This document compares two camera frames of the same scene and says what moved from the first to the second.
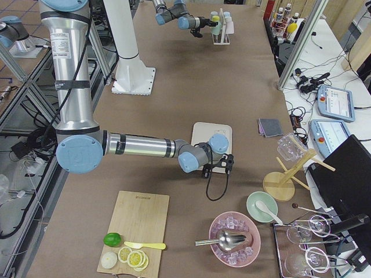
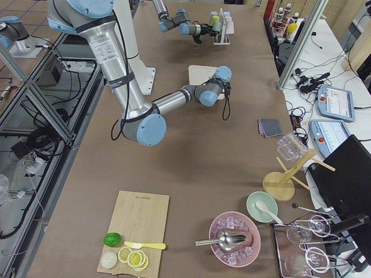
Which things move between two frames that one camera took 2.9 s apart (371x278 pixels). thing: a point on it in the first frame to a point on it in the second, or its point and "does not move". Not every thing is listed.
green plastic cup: (217, 29) does not move
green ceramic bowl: (269, 201) does not move
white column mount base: (131, 76) does not move
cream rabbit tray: (202, 132) to (198, 75)
